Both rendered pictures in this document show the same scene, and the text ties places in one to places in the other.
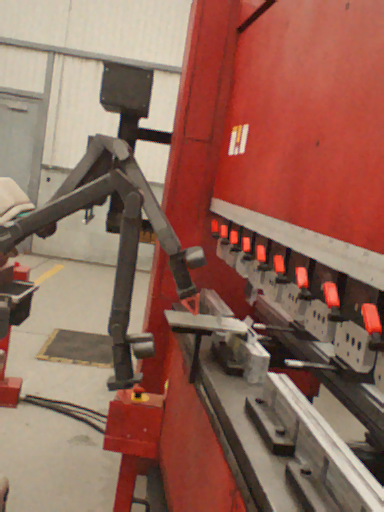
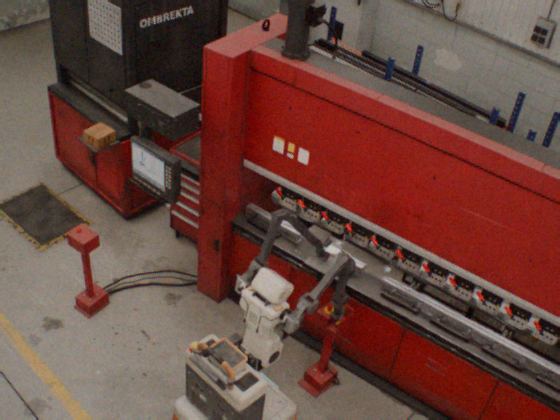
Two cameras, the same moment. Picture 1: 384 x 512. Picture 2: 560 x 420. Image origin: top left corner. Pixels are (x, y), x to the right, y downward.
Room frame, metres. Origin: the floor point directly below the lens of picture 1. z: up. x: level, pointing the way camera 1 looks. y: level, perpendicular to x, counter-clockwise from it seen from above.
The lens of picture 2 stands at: (0.18, 2.85, 4.21)
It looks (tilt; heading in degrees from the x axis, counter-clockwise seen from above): 39 degrees down; 311
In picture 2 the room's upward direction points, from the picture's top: 7 degrees clockwise
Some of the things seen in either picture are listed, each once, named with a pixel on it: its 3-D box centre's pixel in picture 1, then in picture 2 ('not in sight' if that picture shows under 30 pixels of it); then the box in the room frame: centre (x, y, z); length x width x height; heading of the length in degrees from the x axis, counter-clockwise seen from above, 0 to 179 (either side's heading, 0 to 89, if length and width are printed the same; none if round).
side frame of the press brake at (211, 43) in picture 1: (241, 251); (246, 167); (3.23, -0.24, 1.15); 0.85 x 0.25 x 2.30; 99
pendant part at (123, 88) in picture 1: (118, 156); (161, 148); (3.40, 0.46, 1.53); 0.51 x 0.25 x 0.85; 5
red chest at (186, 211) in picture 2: not in sight; (207, 195); (3.77, -0.33, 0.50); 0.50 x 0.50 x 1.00; 9
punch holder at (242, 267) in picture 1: (254, 252); (337, 219); (2.26, -0.22, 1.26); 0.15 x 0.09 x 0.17; 9
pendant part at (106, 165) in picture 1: (98, 173); (157, 168); (3.34, 0.54, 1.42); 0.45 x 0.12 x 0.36; 5
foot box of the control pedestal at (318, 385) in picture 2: not in sight; (318, 377); (1.92, 0.12, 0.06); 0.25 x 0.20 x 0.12; 89
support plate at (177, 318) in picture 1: (203, 321); (324, 258); (2.21, -0.08, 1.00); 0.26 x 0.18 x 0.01; 99
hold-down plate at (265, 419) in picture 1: (267, 423); (400, 301); (1.63, -0.26, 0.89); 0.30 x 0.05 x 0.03; 9
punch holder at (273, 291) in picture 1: (287, 272); (386, 244); (1.86, -0.28, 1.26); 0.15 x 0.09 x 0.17; 9
